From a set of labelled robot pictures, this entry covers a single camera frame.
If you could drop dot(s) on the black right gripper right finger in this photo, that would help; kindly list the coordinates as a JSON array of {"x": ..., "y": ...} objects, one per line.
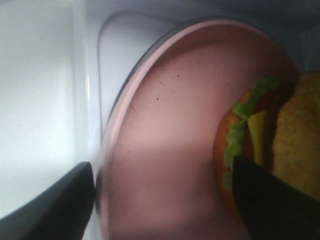
[{"x": 271, "y": 209}]

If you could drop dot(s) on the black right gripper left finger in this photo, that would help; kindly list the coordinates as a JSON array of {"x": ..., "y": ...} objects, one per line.
[{"x": 62, "y": 212}]

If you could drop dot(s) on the burger with lettuce and cheese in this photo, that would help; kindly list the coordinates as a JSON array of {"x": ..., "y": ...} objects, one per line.
[{"x": 276, "y": 125}]

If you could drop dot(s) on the pink plate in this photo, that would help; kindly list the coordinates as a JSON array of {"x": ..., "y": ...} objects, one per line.
[{"x": 159, "y": 183}]

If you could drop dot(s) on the white microwave oven body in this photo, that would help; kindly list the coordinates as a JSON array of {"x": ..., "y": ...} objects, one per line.
[{"x": 63, "y": 62}]

